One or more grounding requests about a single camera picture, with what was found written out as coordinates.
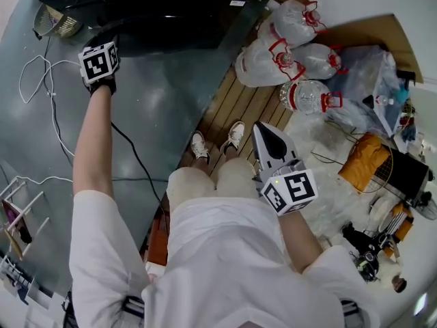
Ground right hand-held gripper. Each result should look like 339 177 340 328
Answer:
251 121 319 217

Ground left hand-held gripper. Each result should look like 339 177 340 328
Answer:
77 41 120 87

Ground person's right forearm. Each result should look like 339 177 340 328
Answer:
278 212 324 275

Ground person's left forearm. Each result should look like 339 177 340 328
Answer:
72 89 115 197

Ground black wristband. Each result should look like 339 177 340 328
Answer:
89 76 117 97

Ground person's right leg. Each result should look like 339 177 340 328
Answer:
223 145 240 162

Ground person's leg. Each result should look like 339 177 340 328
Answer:
223 145 240 162
196 154 212 176

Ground person's right white shoe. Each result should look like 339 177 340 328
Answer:
220 120 246 155

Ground person's white shoe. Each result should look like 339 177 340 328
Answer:
220 120 246 155
189 131 211 162

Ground wooden deck platform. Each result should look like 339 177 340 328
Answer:
146 65 294 266

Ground wicker basket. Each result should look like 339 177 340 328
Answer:
33 1 85 39

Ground clear plastic floor sheet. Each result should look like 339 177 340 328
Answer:
283 114 376 238

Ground empty clear water jug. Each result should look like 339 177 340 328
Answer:
279 79 344 115

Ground person's left leg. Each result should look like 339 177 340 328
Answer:
196 154 212 176

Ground person's left white shoe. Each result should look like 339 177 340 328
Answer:
189 131 211 162

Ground orange cushion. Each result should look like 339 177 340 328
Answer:
337 132 392 193

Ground yellow badminton racket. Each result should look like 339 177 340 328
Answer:
353 138 395 194

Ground white shopping bag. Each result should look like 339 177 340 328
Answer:
361 94 402 138

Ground white plates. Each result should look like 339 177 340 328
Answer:
368 195 393 225

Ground person's white shirt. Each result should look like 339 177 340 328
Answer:
68 189 382 328

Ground large translucent plastic bag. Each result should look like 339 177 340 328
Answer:
324 44 410 138

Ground black case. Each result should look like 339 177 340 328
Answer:
371 147 429 204

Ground teal glove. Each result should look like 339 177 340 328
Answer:
392 86 410 104

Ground orange striped box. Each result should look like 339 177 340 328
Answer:
382 203 414 249

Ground large cardboard sheet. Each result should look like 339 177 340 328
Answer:
324 12 424 85

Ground black fan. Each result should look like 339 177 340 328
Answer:
408 191 437 221

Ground white rack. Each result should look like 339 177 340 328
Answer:
0 176 51 262

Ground looped white cable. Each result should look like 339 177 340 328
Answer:
18 55 76 159

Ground black floor cable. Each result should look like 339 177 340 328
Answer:
43 36 74 156

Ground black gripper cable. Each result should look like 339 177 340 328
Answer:
111 121 170 218

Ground thin white cable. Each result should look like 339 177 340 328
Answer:
15 175 74 186

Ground grey harness strap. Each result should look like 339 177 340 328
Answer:
341 299 363 328
122 295 146 317

